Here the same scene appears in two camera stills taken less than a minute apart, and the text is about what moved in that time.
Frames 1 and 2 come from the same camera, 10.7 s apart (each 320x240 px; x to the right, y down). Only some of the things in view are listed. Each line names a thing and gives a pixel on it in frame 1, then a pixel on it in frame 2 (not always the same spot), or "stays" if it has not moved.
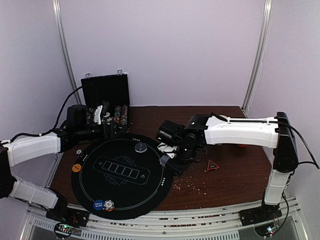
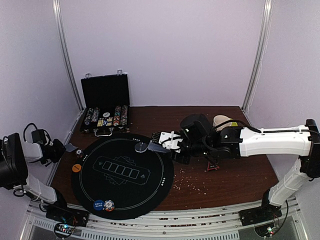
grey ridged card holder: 163,159 to 155,147
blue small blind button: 98,205 stays
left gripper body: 83,131 to 55,152
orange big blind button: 76,167 stays
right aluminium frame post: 263,36 stays
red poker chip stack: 109,205 stays
